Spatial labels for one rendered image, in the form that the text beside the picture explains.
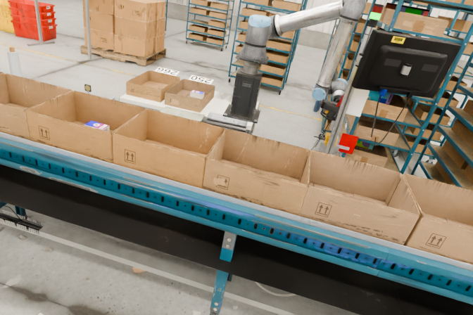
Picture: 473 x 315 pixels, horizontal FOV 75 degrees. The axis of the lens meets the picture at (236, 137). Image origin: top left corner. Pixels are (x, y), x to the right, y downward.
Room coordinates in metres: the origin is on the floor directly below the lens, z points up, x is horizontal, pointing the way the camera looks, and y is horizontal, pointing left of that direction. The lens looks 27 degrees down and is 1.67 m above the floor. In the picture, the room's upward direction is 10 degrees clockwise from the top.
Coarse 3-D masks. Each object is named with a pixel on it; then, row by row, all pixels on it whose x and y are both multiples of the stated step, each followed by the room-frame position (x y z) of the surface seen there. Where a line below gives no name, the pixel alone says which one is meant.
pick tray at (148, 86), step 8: (144, 72) 2.47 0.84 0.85; (152, 72) 2.55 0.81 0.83; (160, 72) 2.54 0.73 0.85; (136, 80) 2.33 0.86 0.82; (144, 80) 2.47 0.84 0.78; (152, 80) 2.55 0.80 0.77; (160, 80) 2.54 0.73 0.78; (168, 80) 2.53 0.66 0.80; (176, 80) 2.43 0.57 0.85; (128, 88) 2.18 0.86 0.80; (136, 88) 2.17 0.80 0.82; (144, 88) 2.16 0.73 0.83; (152, 88) 2.15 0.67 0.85; (160, 88) 2.41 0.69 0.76; (168, 88) 2.28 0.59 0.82; (136, 96) 2.17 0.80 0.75; (144, 96) 2.16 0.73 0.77; (152, 96) 2.15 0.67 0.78; (160, 96) 2.15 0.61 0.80
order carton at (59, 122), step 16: (64, 96) 1.34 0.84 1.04; (80, 96) 1.40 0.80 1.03; (96, 96) 1.39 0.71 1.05; (32, 112) 1.11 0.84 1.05; (48, 112) 1.23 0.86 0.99; (64, 112) 1.33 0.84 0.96; (80, 112) 1.40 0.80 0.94; (96, 112) 1.39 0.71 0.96; (112, 112) 1.37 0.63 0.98; (128, 112) 1.36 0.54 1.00; (32, 128) 1.12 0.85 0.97; (48, 128) 1.10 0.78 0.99; (64, 128) 1.09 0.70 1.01; (80, 128) 1.08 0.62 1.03; (112, 128) 1.37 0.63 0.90; (48, 144) 1.11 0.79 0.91; (64, 144) 1.09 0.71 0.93; (80, 144) 1.08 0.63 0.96; (96, 144) 1.07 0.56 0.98; (112, 144) 1.07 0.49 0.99; (112, 160) 1.07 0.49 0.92
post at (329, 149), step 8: (368, 32) 1.76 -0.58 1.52; (368, 40) 1.76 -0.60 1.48; (360, 48) 1.76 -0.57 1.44; (352, 72) 1.76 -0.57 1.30; (352, 80) 1.76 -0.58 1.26; (352, 88) 1.76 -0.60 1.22; (344, 96) 1.76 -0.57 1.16; (344, 104) 1.76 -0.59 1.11; (344, 112) 1.76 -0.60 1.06; (336, 120) 1.76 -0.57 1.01; (336, 128) 1.77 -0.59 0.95; (336, 136) 1.75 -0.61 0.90; (320, 144) 1.81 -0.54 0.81; (328, 144) 1.76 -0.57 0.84; (328, 152) 1.77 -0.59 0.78; (336, 152) 1.79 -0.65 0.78
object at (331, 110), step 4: (324, 100) 1.85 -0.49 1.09; (328, 100) 1.86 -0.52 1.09; (320, 104) 1.85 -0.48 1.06; (324, 104) 1.81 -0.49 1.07; (328, 104) 1.81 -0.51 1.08; (332, 104) 1.81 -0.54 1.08; (336, 104) 1.82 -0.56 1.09; (324, 108) 1.81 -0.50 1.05; (328, 108) 1.81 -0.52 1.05; (332, 108) 1.80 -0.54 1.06; (336, 108) 1.80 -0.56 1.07; (328, 112) 1.82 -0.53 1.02; (332, 112) 1.82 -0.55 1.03; (336, 112) 1.80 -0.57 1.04; (328, 116) 1.82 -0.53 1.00; (332, 116) 1.81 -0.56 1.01
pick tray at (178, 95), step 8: (184, 80) 2.49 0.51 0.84; (176, 88) 2.34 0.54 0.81; (184, 88) 2.49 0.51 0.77; (192, 88) 2.48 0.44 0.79; (200, 88) 2.48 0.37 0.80; (208, 88) 2.47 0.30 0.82; (168, 96) 2.12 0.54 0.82; (176, 96) 2.11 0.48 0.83; (184, 96) 2.10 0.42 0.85; (208, 96) 2.28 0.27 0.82; (168, 104) 2.12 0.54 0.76; (176, 104) 2.11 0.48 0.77; (184, 104) 2.10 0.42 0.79; (192, 104) 2.09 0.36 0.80; (200, 104) 2.09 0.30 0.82
